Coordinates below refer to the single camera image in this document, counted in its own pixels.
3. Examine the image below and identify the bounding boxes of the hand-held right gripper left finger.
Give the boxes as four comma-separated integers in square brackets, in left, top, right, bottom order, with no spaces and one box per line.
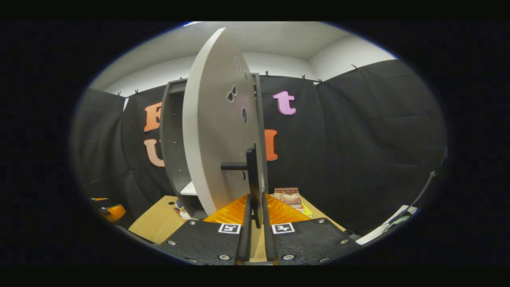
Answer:
[155,194,253,266]

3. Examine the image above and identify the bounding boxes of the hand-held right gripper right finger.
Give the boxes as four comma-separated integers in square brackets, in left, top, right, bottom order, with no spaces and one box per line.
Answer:
[261,193,362,266]

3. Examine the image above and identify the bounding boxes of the black cabinet door handle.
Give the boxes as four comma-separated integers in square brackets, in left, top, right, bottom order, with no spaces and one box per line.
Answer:
[220,147,264,230]

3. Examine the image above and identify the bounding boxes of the grey cabinet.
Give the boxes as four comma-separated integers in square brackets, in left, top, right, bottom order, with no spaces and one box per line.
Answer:
[159,73,270,220]

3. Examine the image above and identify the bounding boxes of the pale cabinet door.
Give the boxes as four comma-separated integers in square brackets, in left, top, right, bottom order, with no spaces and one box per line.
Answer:
[182,27,266,216]

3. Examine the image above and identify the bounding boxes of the penguin plush toy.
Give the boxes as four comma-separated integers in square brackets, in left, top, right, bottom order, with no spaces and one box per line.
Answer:
[174,199,192,221]

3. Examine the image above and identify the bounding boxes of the brown cover book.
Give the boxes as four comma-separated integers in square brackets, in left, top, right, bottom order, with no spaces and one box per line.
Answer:
[273,187,302,209]

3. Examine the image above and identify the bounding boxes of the white paper sheet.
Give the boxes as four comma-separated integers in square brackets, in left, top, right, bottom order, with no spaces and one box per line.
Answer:
[355,205,418,245]

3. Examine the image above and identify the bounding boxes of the black backdrop cloth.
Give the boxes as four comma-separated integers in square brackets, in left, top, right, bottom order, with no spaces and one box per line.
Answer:
[71,59,447,236]

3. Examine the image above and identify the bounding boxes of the black hanging cable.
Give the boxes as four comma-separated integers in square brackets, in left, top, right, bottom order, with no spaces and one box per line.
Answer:
[410,147,449,224]

